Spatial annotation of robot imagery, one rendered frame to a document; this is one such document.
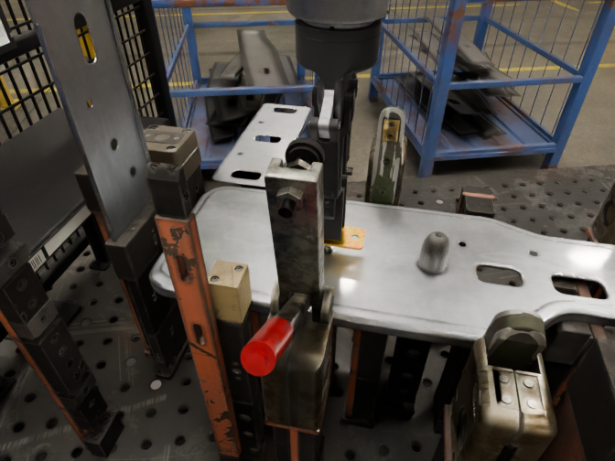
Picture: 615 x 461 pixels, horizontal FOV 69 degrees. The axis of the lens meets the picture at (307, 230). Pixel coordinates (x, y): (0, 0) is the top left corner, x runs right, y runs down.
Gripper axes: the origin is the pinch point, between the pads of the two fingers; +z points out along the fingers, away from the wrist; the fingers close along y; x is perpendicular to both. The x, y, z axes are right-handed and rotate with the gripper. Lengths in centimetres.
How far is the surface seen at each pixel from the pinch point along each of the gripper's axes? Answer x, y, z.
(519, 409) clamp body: -17.4, -21.5, -0.2
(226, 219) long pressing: 14.7, 3.3, 6.6
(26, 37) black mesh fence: 55, 24, -9
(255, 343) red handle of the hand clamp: 0.3, -25.6, -8.3
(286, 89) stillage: 47, 157, 51
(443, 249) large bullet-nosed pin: -13.0, -1.2, 3.0
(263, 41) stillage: 83, 237, 55
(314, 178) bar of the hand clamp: -1.5, -17.1, -14.8
